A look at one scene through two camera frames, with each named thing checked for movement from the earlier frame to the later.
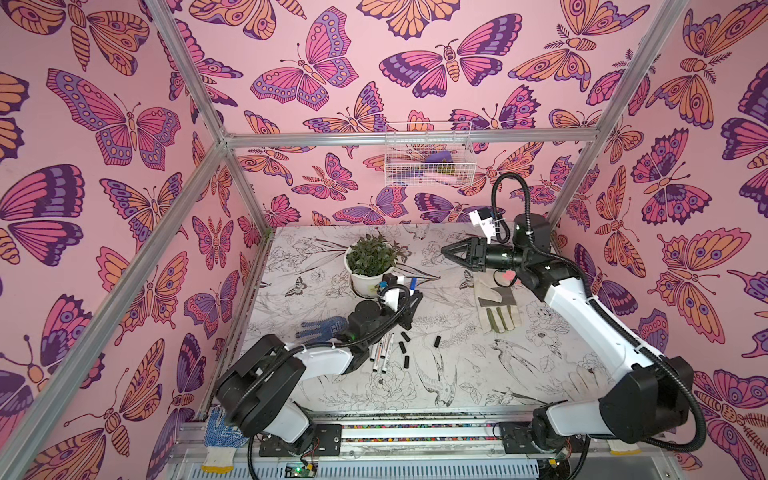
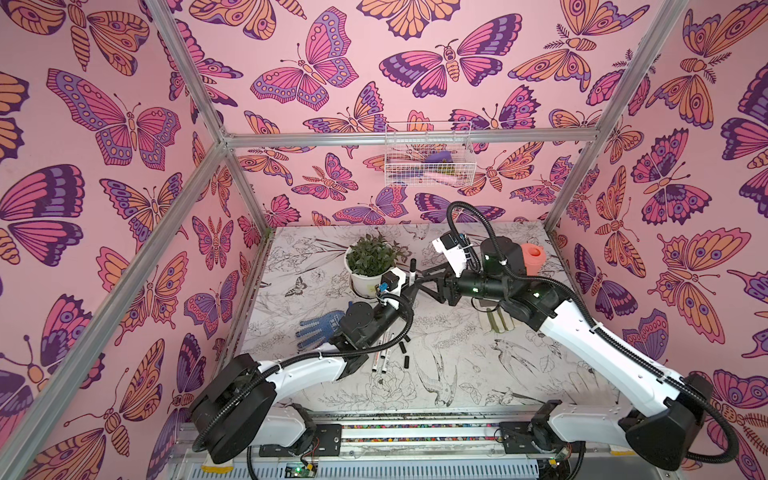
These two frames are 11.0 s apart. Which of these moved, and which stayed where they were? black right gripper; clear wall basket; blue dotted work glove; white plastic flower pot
Moved: black right gripper
Stayed: white plastic flower pot; blue dotted work glove; clear wall basket
